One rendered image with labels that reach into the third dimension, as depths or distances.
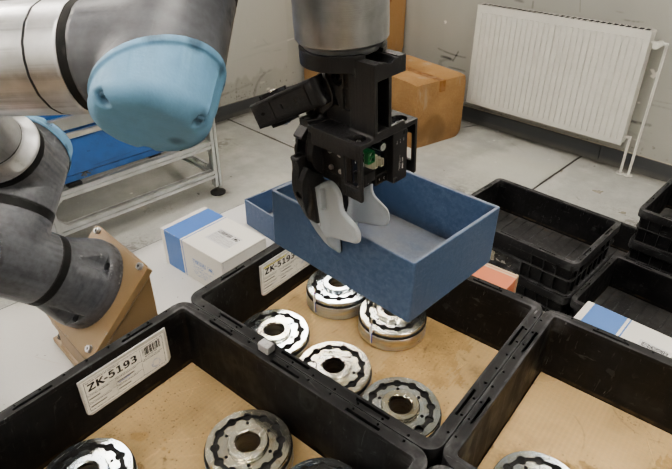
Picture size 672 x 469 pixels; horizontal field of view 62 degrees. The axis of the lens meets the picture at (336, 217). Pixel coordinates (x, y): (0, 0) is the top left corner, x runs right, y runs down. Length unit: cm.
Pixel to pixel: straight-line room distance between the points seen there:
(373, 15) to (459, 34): 352
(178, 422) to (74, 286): 29
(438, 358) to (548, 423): 17
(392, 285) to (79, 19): 34
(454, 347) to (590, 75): 271
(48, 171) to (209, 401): 42
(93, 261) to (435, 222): 56
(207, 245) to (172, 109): 85
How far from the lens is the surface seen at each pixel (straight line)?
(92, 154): 265
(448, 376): 84
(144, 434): 80
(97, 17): 38
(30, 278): 93
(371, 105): 44
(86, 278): 96
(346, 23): 43
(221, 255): 114
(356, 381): 78
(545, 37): 353
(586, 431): 82
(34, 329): 122
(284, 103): 51
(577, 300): 162
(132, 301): 97
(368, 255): 55
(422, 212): 68
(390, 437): 63
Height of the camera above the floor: 143
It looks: 31 degrees down
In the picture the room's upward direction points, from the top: straight up
